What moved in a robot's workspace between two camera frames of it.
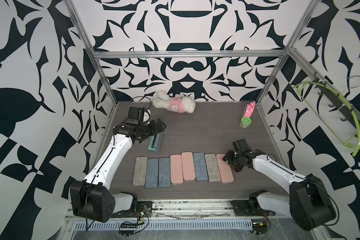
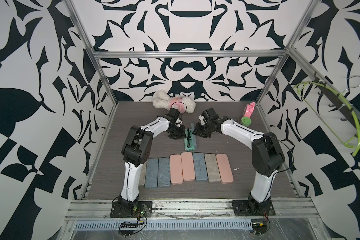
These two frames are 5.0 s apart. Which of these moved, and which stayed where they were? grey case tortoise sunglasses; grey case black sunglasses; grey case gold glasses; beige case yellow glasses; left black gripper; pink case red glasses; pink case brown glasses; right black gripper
Moved: right black gripper; left black gripper
Stayed: beige case yellow glasses; pink case red glasses; grey case tortoise sunglasses; grey case gold glasses; grey case black sunglasses; pink case brown glasses
